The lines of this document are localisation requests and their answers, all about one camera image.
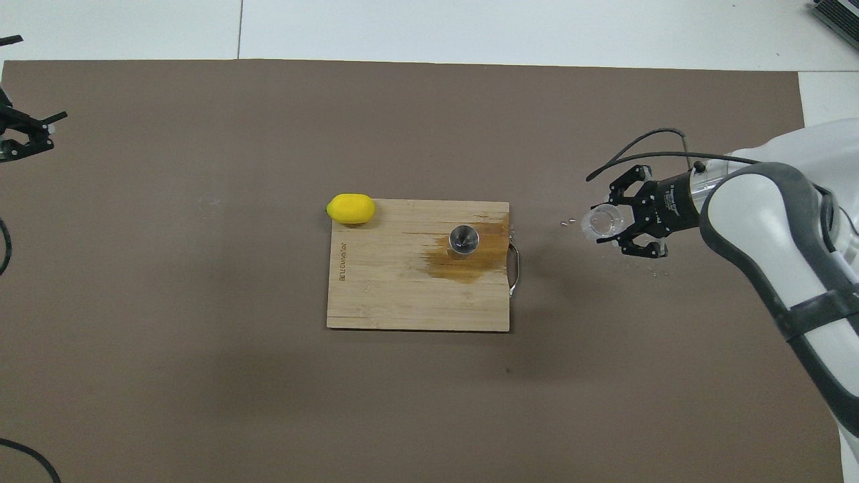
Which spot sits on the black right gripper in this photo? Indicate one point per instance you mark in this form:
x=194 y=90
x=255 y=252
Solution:
x=671 y=201

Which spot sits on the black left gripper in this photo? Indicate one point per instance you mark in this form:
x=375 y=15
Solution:
x=5 y=104

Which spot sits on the small clear glass cup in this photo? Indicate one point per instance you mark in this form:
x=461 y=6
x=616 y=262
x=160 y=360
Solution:
x=604 y=223

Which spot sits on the steel double jigger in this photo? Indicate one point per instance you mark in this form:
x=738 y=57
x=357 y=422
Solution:
x=463 y=241

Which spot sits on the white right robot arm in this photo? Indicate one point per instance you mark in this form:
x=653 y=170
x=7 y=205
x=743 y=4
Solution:
x=772 y=221

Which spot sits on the bamboo cutting board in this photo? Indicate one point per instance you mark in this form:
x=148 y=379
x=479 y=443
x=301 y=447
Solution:
x=389 y=288

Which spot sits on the grey ribbed device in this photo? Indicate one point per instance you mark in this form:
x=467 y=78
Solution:
x=839 y=12

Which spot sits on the yellow lemon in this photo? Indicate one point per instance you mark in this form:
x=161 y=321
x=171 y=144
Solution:
x=350 y=208

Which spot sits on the brown table mat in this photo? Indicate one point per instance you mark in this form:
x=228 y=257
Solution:
x=268 y=402

